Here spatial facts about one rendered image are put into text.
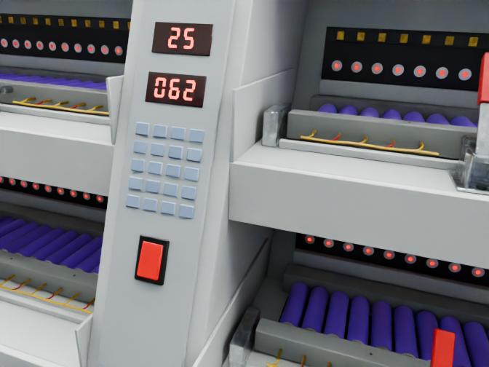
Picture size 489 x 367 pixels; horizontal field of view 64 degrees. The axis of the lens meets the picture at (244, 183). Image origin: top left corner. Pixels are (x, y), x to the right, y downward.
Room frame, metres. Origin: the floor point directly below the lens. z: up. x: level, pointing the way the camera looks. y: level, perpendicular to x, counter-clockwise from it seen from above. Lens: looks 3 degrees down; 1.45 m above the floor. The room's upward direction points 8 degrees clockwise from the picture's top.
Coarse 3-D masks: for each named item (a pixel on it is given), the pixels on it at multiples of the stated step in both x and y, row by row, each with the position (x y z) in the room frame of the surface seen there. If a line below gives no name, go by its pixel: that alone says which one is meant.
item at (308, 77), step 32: (0, 0) 0.59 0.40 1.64; (32, 0) 0.58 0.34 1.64; (64, 0) 0.56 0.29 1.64; (96, 0) 0.55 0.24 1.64; (128, 0) 0.53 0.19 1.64; (320, 0) 0.46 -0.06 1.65; (352, 0) 0.45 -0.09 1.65; (384, 0) 0.44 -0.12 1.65; (416, 0) 0.43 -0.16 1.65; (448, 0) 0.42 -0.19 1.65; (480, 0) 0.42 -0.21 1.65; (320, 32) 0.46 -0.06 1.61; (480, 32) 0.41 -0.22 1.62; (320, 64) 0.46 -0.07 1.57; (288, 256) 0.46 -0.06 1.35
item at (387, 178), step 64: (384, 64) 0.41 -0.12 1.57; (448, 64) 0.39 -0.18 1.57; (256, 128) 0.32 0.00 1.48; (320, 128) 0.32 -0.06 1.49; (384, 128) 0.31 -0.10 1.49; (448, 128) 0.30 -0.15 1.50; (256, 192) 0.27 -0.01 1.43; (320, 192) 0.26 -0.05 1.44; (384, 192) 0.25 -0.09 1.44; (448, 192) 0.24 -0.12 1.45; (448, 256) 0.24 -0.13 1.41
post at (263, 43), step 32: (256, 0) 0.28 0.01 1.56; (288, 0) 0.37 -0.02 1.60; (256, 32) 0.29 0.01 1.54; (288, 32) 0.39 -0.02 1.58; (128, 64) 0.30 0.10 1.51; (256, 64) 0.30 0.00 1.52; (288, 64) 0.41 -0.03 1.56; (128, 96) 0.30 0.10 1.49; (224, 96) 0.28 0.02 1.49; (224, 128) 0.27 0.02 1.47; (224, 160) 0.27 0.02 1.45; (224, 192) 0.27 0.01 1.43; (224, 224) 0.28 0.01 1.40; (224, 256) 0.29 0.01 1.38; (224, 288) 0.30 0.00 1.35; (96, 320) 0.30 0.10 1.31; (192, 320) 0.28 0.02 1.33; (96, 352) 0.30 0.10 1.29; (192, 352) 0.27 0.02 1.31
